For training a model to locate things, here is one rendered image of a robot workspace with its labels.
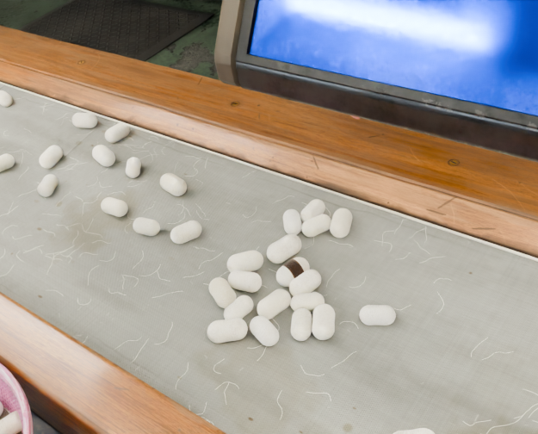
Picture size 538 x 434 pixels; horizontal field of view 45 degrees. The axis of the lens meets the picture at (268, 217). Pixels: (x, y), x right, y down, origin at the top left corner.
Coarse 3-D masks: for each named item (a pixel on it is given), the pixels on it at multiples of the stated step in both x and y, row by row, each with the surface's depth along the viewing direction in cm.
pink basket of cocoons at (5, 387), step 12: (0, 372) 57; (0, 384) 58; (12, 384) 56; (0, 396) 59; (12, 396) 57; (24, 396) 54; (12, 408) 58; (24, 408) 53; (24, 420) 52; (24, 432) 52
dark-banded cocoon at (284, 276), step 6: (294, 258) 63; (300, 258) 63; (300, 264) 62; (306, 264) 63; (282, 270) 62; (288, 270) 62; (276, 276) 62; (282, 276) 62; (288, 276) 62; (282, 282) 62; (288, 282) 62
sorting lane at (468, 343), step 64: (0, 128) 95; (64, 128) 92; (0, 192) 83; (64, 192) 81; (128, 192) 79; (192, 192) 77; (256, 192) 75; (320, 192) 73; (0, 256) 73; (64, 256) 72; (128, 256) 70; (192, 256) 68; (320, 256) 65; (384, 256) 64; (448, 256) 63; (512, 256) 61; (64, 320) 64; (128, 320) 63; (192, 320) 62; (448, 320) 57; (512, 320) 56; (192, 384) 56; (256, 384) 55; (320, 384) 54; (384, 384) 53; (448, 384) 52; (512, 384) 51
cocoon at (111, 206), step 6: (108, 198) 75; (114, 198) 75; (102, 204) 75; (108, 204) 74; (114, 204) 74; (120, 204) 74; (126, 204) 75; (102, 210) 75; (108, 210) 75; (114, 210) 74; (120, 210) 74; (126, 210) 75; (120, 216) 75
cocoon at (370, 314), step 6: (366, 306) 58; (372, 306) 57; (378, 306) 57; (384, 306) 57; (360, 312) 58; (366, 312) 57; (372, 312) 57; (378, 312) 57; (384, 312) 57; (390, 312) 57; (360, 318) 58; (366, 318) 57; (372, 318) 57; (378, 318) 57; (384, 318) 57; (390, 318) 57; (366, 324) 57; (372, 324) 57; (378, 324) 57; (384, 324) 57; (390, 324) 57
